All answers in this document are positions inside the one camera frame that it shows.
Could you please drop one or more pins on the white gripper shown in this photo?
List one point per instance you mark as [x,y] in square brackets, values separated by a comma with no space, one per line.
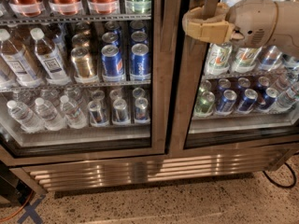
[251,22]

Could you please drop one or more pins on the glass fridge door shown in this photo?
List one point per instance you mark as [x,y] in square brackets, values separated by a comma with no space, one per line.
[104,144]
[272,124]

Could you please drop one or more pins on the stainless steel display fridge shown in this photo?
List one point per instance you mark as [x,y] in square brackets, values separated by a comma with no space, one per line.
[169,166]

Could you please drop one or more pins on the left 7up can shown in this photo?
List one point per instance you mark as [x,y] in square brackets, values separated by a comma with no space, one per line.
[217,59]

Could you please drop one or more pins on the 7up can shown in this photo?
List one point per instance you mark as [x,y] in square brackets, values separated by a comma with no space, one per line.
[217,59]
[243,60]

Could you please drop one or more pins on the right 7up can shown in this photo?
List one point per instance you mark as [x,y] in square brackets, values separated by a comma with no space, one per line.
[243,60]

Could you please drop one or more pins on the right blue pepsi can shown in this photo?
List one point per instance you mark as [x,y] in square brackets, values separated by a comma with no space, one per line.
[140,62]

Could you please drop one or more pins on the blue pepsi can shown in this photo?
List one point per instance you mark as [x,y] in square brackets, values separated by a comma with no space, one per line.
[140,62]
[113,69]

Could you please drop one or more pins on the green can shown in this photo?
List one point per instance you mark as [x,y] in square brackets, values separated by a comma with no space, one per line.
[204,104]

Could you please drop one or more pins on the left lower blue can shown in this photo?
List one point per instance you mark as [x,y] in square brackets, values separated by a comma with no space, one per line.
[226,102]

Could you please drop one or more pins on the right lower blue can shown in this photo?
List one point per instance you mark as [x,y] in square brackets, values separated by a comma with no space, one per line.
[248,99]

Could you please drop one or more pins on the left blue pepsi can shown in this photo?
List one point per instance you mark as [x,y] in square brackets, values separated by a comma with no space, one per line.
[113,69]

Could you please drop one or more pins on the right red bull can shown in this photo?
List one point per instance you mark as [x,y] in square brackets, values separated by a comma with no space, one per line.
[142,114]

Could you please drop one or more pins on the red bull can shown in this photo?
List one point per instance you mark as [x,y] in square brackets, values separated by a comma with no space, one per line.
[98,113]
[142,114]
[120,112]

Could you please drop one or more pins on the middle red bull can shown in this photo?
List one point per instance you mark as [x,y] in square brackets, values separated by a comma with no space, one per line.
[120,112]

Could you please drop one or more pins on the gold can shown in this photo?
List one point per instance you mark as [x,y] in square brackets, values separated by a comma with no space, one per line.
[86,69]

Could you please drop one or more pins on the left red bull can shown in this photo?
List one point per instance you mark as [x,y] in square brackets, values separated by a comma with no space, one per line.
[98,113]

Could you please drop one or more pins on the front right tea bottle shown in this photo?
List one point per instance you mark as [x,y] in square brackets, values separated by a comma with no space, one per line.
[50,57]

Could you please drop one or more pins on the tea bottle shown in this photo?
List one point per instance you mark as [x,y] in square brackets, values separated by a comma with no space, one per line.
[20,60]
[50,57]

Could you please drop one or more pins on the right water bottle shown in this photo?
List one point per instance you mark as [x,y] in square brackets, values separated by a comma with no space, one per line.
[74,115]

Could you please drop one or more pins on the water bottle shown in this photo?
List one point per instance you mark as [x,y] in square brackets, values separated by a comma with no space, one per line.
[48,112]
[27,118]
[74,115]

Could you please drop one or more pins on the middle water bottle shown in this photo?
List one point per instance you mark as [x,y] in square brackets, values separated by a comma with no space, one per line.
[48,112]

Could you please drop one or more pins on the front left tea bottle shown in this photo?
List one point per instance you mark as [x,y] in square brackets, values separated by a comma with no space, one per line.
[20,60]

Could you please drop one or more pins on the left water bottle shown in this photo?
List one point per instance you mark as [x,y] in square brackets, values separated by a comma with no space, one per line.
[27,118]

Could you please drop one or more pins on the blue tape cross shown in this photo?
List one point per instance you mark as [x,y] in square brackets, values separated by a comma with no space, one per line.
[30,211]

